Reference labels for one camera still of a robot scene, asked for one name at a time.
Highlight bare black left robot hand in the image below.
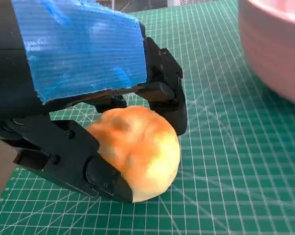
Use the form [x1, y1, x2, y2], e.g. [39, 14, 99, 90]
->
[0, 0, 188, 204]

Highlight round yellow toy bun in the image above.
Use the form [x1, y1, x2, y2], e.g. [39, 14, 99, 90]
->
[86, 105, 182, 203]

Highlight pink bowl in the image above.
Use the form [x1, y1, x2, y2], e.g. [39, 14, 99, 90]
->
[237, 0, 295, 106]

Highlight green cutting mat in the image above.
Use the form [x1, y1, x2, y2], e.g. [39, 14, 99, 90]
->
[0, 0, 295, 235]

